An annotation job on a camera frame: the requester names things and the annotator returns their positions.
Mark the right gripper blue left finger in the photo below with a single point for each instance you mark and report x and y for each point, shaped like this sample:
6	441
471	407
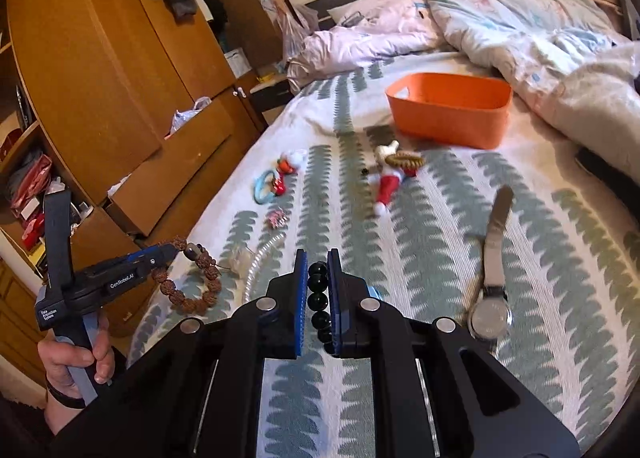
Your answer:
300	278

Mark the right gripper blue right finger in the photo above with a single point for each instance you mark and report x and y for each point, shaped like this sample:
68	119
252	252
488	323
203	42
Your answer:
336	301

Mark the person's left forearm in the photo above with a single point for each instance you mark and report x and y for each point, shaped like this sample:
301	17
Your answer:
64	402

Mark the person's left hand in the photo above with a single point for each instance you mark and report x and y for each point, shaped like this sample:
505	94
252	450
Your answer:
59	357

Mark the pink striped hair clip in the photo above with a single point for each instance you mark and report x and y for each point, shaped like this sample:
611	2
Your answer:
277	219

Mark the red berry hair clip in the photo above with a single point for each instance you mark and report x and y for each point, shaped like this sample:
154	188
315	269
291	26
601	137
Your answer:
278	186

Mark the white bunny carrot hair clip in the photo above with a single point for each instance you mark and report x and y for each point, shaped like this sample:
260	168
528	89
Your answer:
292	161

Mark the santa hat hair clip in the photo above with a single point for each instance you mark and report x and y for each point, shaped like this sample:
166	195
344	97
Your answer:
394	167

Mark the patterned bedspread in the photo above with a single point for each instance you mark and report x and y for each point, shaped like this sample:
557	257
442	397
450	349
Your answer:
571	252

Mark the silver wristwatch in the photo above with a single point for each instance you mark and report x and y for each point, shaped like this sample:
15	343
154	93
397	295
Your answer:
491	317

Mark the nightstand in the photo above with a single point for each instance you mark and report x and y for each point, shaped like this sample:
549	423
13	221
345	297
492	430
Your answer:
270	98

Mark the orange plastic basket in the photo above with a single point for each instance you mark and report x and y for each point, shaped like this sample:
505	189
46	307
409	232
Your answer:
451	109

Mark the plastic bag in drawer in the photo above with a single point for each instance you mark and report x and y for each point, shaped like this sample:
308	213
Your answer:
181	118

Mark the wooden wardrobe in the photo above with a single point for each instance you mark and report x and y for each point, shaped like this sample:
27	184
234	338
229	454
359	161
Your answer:
89	87

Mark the hanging plastic bag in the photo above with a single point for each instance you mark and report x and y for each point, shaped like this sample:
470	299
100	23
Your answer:
295	29

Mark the pink blanket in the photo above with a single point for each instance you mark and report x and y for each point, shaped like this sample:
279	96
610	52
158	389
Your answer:
366	31

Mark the floral duvet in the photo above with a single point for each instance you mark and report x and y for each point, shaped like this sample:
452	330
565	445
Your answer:
565	61

